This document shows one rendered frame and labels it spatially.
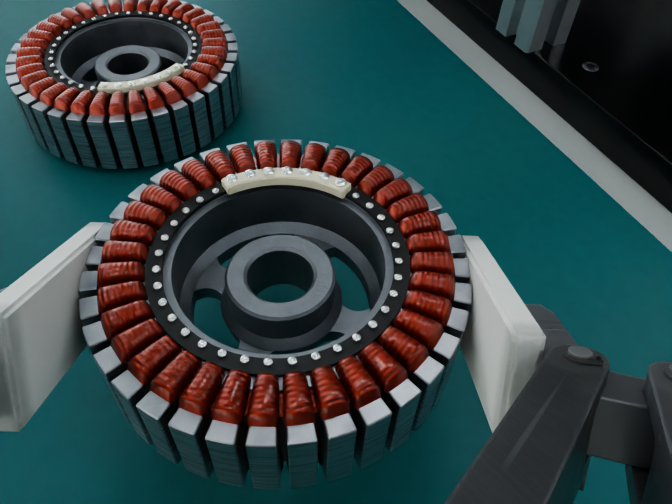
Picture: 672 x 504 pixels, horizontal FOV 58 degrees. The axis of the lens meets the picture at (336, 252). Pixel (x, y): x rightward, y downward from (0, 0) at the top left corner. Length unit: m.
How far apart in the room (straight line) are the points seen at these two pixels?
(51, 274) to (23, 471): 0.09
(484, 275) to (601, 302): 0.12
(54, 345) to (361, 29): 0.30
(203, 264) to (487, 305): 0.09
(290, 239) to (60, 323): 0.07
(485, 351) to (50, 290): 0.11
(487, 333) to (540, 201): 0.16
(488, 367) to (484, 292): 0.02
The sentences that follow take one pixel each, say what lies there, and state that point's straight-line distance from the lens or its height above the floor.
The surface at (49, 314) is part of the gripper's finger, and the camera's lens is 0.17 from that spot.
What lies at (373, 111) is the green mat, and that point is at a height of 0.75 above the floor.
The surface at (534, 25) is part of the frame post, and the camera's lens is 0.37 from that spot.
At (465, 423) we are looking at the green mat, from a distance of 0.23.
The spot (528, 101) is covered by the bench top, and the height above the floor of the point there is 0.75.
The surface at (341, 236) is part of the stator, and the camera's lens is 0.21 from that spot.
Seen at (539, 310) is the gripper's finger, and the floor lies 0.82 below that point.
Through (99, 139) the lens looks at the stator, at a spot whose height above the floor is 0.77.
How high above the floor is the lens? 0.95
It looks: 50 degrees down
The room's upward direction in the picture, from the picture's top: 3 degrees clockwise
